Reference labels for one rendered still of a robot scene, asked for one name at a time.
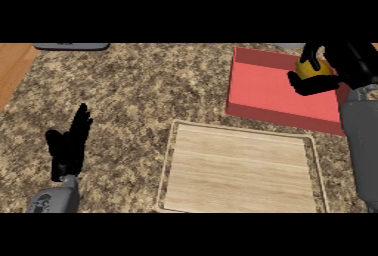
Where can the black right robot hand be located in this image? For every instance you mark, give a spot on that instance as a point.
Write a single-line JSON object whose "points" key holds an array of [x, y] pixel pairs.
{"points": [[341, 63]]}

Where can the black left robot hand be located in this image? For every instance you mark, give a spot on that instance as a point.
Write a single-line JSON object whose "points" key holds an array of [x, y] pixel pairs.
{"points": [[72, 146]]}

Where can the yellow lemon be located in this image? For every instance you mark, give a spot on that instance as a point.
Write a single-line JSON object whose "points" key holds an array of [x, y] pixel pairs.
{"points": [[311, 69]]}

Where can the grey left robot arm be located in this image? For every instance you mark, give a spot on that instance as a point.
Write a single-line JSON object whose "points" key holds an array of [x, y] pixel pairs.
{"points": [[59, 198]]}

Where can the red open box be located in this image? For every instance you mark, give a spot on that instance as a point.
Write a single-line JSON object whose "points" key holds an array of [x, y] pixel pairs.
{"points": [[276, 90]]}

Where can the pale wooden tray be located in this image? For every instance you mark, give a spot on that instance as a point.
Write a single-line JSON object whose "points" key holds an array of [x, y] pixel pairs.
{"points": [[240, 170]]}

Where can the pale grey flat object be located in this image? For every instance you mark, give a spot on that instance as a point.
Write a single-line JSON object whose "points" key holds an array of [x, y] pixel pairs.
{"points": [[290, 45]]}

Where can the grey flat appliance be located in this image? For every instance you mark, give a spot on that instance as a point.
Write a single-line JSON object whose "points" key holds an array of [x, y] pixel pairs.
{"points": [[72, 46]]}

